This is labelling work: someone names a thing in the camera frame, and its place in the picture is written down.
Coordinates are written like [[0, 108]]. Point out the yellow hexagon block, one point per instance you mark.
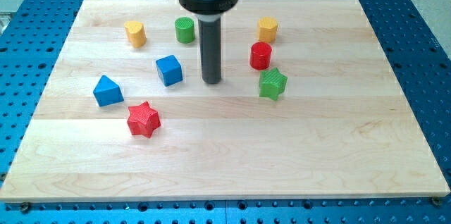
[[267, 28]]

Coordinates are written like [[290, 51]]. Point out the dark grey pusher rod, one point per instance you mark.
[[210, 50]]

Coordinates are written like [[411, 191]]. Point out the red cylinder block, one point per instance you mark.
[[260, 57]]

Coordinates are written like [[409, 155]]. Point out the blue cube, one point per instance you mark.
[[169, 70]]

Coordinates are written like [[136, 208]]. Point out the blue triangle block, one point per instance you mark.
[[107, 92]]

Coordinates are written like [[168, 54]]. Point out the red star block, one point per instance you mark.
[[143, 120]]

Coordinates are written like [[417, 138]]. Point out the light wooden board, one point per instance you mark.
[[341, 129]]

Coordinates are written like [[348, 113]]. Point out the yellow heart block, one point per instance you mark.
[[135, 33]]

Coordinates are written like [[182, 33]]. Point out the green cylinder block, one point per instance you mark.
[[184, 30]]

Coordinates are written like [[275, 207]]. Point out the green star block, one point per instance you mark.
[[272, 83]]

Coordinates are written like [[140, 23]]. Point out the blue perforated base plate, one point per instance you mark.
[[35, 36]]

